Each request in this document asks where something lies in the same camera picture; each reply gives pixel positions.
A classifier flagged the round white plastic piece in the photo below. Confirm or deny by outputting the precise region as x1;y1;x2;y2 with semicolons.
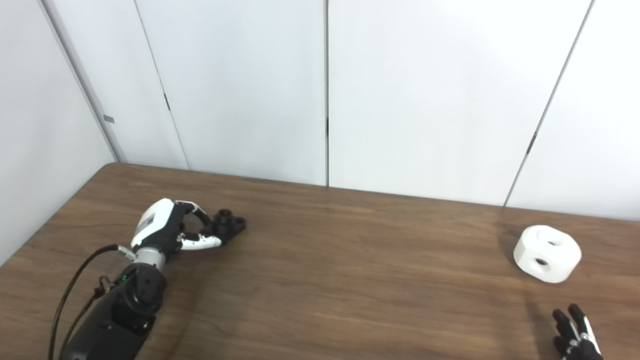
513;225;582;284

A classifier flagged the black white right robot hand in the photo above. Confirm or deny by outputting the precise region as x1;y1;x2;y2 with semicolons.
552;303;603;360

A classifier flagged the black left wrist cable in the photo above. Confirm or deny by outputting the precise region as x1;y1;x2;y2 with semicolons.
47;243;137;360

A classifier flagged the black flanged holder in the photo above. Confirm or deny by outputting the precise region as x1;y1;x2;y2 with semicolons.
202;209;247;246

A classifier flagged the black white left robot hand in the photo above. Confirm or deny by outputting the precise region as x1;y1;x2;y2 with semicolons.
131;198;223;261

